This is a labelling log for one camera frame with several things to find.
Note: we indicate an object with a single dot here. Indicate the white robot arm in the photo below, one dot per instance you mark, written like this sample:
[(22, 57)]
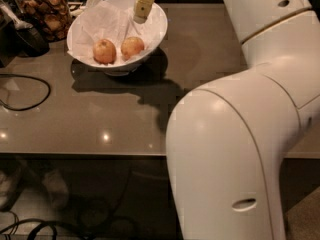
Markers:
[(226, 139)]

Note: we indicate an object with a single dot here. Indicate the black appliance with handle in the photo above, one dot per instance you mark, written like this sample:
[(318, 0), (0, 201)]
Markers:
[(18, 37)]

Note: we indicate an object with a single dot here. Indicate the white bowl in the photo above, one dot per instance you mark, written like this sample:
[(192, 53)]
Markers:
[(116, 34)]

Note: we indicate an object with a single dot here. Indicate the white shoe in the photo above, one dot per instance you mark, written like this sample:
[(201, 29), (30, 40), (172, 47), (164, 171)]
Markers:
[(56, 188)]

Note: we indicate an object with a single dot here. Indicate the white paper liner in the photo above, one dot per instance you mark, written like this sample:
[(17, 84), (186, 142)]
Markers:
[(106, 24)]

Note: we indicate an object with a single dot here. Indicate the red-yellow apple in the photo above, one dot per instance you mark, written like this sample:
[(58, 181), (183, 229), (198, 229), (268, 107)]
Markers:
[(104, 51), (131, 46)]

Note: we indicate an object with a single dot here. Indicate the glass jar of snacks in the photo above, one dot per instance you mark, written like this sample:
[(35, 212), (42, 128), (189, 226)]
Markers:
[(51, 16)]

